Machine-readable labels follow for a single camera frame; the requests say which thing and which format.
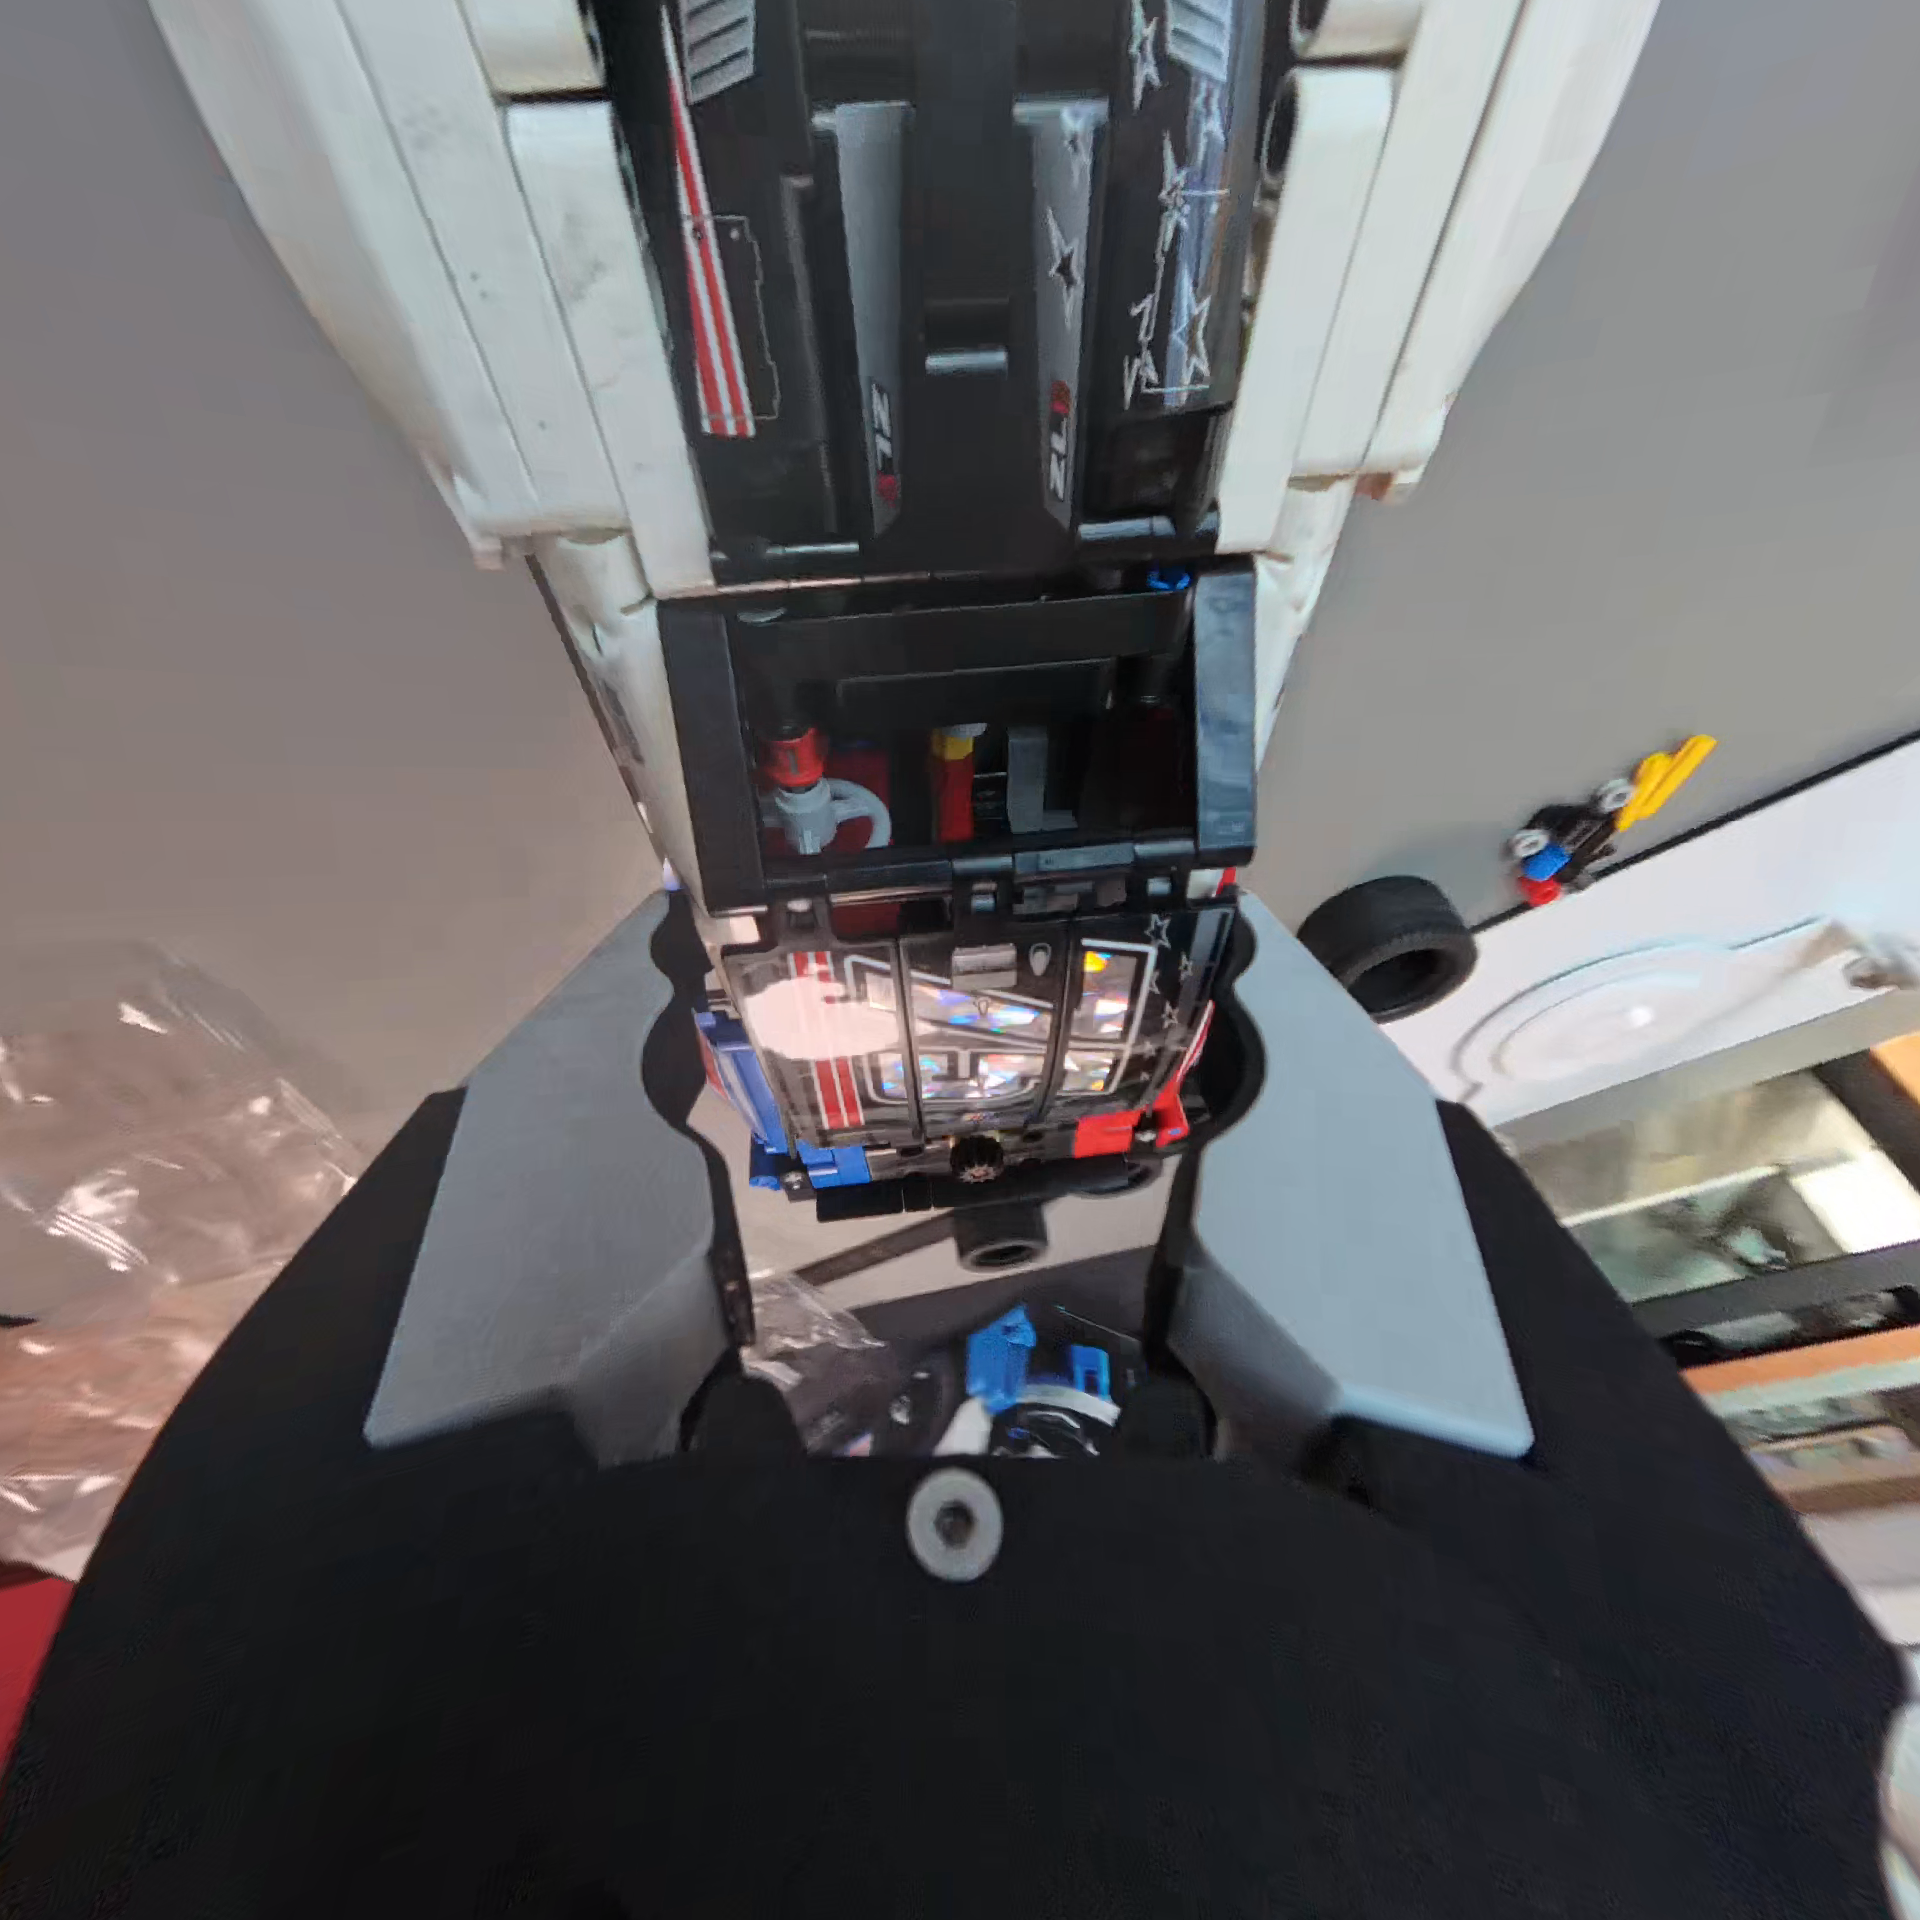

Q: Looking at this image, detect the small yellow black brick assembly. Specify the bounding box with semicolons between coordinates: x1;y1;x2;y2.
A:
1506;733;1721;912

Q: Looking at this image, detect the black rubber tyre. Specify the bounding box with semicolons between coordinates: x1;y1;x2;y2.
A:
1294;874;1481;1026

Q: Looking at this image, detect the brick-built race car model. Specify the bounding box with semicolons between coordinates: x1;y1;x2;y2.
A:
150;0;1666;1271

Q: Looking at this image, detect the red felt bag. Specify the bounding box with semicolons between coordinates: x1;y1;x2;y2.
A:
0;1567;85;1786

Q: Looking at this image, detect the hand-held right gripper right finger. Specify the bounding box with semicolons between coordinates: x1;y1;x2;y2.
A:
1155;893;1535;1475

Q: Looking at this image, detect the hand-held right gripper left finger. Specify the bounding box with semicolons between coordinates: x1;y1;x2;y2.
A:
365;893;757;1465

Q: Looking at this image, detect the clear plastic bag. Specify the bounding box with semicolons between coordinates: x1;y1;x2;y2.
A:
0;944;390;1522

